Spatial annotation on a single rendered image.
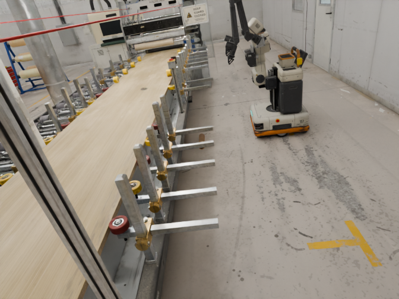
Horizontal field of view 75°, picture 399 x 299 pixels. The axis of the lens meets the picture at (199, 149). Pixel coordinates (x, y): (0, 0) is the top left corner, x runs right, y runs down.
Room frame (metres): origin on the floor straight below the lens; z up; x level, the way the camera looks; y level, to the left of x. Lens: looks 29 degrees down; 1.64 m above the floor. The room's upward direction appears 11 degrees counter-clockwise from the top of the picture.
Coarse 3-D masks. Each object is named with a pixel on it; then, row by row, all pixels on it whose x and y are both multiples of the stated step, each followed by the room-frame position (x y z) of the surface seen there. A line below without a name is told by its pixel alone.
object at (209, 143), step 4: (184, 144) 1.56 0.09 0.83; (188, 144) 1.55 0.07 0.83; (192, 144) 1.54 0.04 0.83; (196, 144) 1.53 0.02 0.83; (200, 144) 1.52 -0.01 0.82; (204, 144) 1.52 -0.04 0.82; (208, 144) 1.52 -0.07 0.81; (212, 144) 1.52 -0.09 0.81; (160, 148) 1.57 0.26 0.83; (172, 148) 1.55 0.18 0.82; (176, 148) 1.54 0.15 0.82; (180, 148) 1.54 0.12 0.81; (184, 148) 1.54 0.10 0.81; (188, 148) 1.53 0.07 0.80; (192, 148) 1.53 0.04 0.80; (152, 152) 1.56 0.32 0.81
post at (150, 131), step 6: (150, 126) 1.27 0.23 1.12; (150, 132) 1.26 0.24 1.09; (150, 138) 1.26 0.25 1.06; (156, 138) 1.29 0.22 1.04; (150, 144) 1.26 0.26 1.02; (156, 144) 1.26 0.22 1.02; (156, 150) 1.26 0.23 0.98; (156, 156) 1.26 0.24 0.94; (156, 162) 1.26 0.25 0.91; (162, 162) 1.27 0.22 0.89; (162, 168) 1.26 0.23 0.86; (162, 180) 1.26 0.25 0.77; (168, 180) 1.29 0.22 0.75; (168, 186) 1.26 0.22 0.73
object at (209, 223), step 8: (160, 224) 0.82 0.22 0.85; (168, 224) 0.81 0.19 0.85; (176, 224) 0.81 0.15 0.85; (184, 224) 0.80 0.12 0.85; (192, 224) 0.79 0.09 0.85; (200, 224) 0.78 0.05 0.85; (208, 224) 0.77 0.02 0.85; (216, 224) 0.77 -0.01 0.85; (128, 232) 0.81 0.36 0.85; (152, 232) 0.80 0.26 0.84; (160, 232) 0.80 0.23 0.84; (168, 232) 0.79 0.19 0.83; (176, 232) 0.79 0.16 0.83
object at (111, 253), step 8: (168, 96) 3.02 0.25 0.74; (168, 104) 2.91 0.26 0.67; (152, 160) 1.78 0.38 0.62; (136, 168) 1.43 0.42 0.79; (136, 176) 1.39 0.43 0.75; (144, 184) 1.48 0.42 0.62; (120, 208) 1.07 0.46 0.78; (128, 216) 1.11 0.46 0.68; (112, 240) 0.89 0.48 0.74; (120, 240) 0.95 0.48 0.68; (104, 248) 0.82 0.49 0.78; (112, 248) 0.87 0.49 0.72; (120, 248) 0.92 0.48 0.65; (104, 256) 0.80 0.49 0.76; (112, 256) 0.84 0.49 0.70; (120, 256) 0.89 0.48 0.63; (104, 264) 0.77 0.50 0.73; (112, 264) 0.82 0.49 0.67; (112, 272) 0.79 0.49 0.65; (88, 288) 0.64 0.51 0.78; (88, 296) 0.62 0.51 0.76
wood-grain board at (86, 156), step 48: (144, 96) 2.63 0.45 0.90; (48, 144) 1.83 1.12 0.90; (96, 144) 1.67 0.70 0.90; (144, 144) 1.55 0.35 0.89; (0, 192) 1.26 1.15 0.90; (96, 192) 1.08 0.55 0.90; (0, 240) 0.86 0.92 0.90; (48, 240) 0.80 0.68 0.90; (96, 240) 0.75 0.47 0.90; (0, 288) 0.61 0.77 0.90; (48, 288) 0.58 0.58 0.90
